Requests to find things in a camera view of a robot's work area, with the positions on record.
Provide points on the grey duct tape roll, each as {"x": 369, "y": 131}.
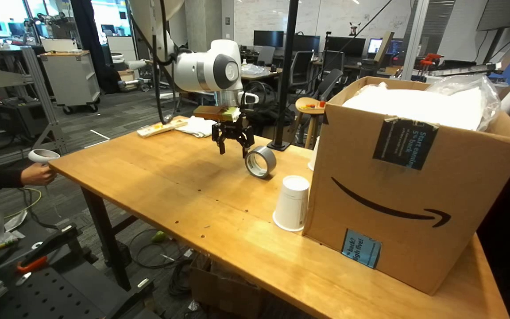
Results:
{"x": 254, "y": 161}

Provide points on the grey metal frame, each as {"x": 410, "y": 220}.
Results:
{"x": 35, "y": 76}

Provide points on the black pole stand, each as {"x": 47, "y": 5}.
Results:
{"x": 288, "y": 71}

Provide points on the white wheeled cart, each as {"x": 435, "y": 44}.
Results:
{"x": 70, "y": 76}

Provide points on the person's hand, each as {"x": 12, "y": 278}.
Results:
{"x": 36, "y": 174}

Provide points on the black table leg frame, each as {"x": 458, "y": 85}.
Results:
{"x": 107, "y": 236}

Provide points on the clear plastic bag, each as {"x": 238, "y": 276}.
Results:
{"x": 421, "y": 103}

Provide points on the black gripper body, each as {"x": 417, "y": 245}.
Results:
{"x": 233, "y": 128}

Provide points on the round wooden stool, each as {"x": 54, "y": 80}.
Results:
{"x": 309, "y": 106}

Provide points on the wooden toy board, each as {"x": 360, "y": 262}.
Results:
{"x": 160, "y": 126}

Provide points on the black perforated plate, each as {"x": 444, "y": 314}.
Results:
{"x": 61, "y": 294}

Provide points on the large cardboard shipping box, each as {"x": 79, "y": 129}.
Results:
{"x": 398, "y": 236}

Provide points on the white handheld controller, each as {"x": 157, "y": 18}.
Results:
{"x": 43, "y": 154}

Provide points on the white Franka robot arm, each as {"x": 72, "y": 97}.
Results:
{"x": 208, "y": 67}

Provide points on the red orange toy pieces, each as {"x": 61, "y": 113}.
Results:
{"x": 321, "y": 103}

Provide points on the brown box under table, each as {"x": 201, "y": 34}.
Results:
{"x": 226, "y": 289}

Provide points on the white folded towel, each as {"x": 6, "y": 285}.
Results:
{"x": 199, "y": 126}

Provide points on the white paper cup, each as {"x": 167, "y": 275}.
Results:
{"x": 291, "y": 204}

